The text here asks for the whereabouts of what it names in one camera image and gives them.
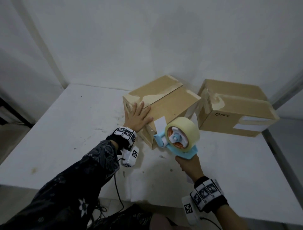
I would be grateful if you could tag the person's left hand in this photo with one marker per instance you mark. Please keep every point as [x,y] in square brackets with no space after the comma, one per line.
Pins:
[137,119]

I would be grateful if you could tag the black shelf with wooden boards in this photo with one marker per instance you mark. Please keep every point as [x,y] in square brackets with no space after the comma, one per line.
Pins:
[14,113]

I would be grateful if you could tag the grey metal shelf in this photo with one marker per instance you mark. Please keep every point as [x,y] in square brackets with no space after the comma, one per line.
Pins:
[284,154]

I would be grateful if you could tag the person's right forearm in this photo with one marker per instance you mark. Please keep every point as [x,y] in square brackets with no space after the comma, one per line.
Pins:
[232,219]

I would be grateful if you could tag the blue white tape dispenser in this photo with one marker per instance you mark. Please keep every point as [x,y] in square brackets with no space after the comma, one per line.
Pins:
[187,152]

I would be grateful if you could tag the person's right hand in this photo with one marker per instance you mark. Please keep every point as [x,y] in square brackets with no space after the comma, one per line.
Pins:
[190,168]

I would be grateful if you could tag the clear tape roll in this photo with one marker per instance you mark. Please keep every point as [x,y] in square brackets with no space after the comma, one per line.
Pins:
[189,128]

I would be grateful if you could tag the person's left forearm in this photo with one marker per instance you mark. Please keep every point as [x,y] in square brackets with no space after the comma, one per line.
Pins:
[59,189]

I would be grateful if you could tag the person's leg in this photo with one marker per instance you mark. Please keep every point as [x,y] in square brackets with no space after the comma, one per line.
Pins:
[161,222]

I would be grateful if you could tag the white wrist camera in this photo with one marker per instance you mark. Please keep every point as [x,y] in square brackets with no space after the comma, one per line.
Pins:
[130,157]
[189,209]

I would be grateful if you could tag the black case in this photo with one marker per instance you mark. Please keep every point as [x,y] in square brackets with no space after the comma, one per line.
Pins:
[123,219]

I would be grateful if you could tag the brown cardboard box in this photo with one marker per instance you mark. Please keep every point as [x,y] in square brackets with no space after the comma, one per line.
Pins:
[170,102]
[236,106]

